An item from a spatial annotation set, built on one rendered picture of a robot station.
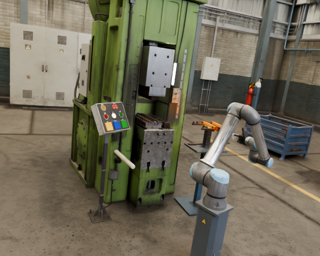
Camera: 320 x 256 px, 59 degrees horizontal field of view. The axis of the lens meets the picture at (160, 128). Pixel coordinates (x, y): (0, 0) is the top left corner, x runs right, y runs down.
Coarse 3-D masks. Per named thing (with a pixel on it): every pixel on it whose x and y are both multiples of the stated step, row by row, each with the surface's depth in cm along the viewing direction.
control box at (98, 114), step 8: (96, 104) 252; (104, 104) 259; (112, 104) 267; (120, 104) 276; (96, 112) 253; (104, 112) 256; (112, 112) 264; (120, 112) 272; (96, 120) 254; (104, 120) 253; (112, 120) 261; (120, 120) 270; (104, 128) 251; (128, 128) 275
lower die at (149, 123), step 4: (136, 116) 327; (144, 116) 325; (148, 116) 326; (144, 120) 311; (148, 120) 309; (152, 120) 308; (156, 120) 309; (144, 124) 304; (148, 124) 304; (152, 124) 306; (156, 124) 309; (160, 124) 311; (148, 128) 305; (152, 128) 307; (156, 128) 310
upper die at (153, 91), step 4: (140, 88) 311; (144, 88) 303; (148, 88) 295; (152, 88) 295; (156, 88) 297; (160, 88) 299; (164, 88) 302; (140, 92) 311; (144, 92) 303; (148, 92) 295; (152, 92) 296; (156, 92) 298; (160, 92) 301; (164, 92) 303; (160, 96) 302; (164, 96) 304
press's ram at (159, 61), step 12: (144, 48) 291; (156, 48) 285; (144, 60) 291; (156, 60) 289; (168, 60) 295; (144, 72) 291; (156, 72) 292; (168, 72) 299; (144, 84) 292; (156, 84) 296; (168, 84) 303
